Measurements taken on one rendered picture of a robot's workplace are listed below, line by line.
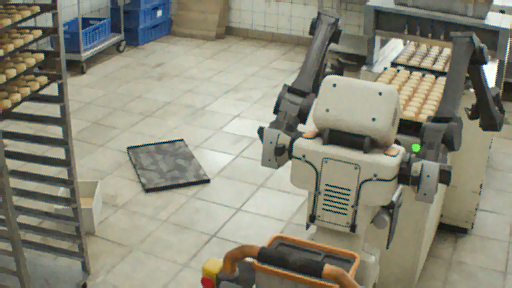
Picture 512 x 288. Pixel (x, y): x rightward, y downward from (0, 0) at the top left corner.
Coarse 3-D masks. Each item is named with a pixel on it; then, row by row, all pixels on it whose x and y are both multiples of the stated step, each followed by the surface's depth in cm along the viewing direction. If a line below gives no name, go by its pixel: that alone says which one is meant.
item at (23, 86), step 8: (16, 80) 215; (24, 80) 213; (32, 80) 215; (40, 80) 213; (48, 80) 218; (8, 88) 204; (16, 88) 205; (24, 88) 204; (32, 88) 207; (0, 96) 197; (8, 96) 197; (16, 96) 197; (24, 96) 202; (0, 104) 191; (8, 104) 192; (0, 112) 188
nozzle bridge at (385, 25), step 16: (384, 0) 296; (368, 16) 287; (384, 16) 292; (400, 16) 288; (416, 16) 285; (432, 16) 273; (448, 16) 271; (464, 16) 273; (496, 16) 280; (368, 32) 290; (384, 32) 290; (400, 32) 290; (432, 32) 284; (448, 32) 280; (480, 32) 273; (496, 32) 269; (368, 48) 304; (496, 48) 272; (496, 80) 280
